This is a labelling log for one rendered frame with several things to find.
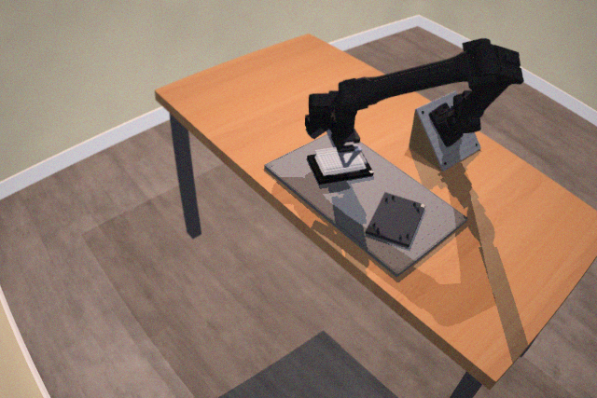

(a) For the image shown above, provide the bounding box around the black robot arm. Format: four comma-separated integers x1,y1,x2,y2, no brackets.
305,38,524,147

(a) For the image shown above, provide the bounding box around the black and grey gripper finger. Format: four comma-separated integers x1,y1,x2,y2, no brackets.
326,129,336,147
337,145,362,168

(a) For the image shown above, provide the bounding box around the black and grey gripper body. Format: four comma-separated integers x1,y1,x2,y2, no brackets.
331,114,361,153

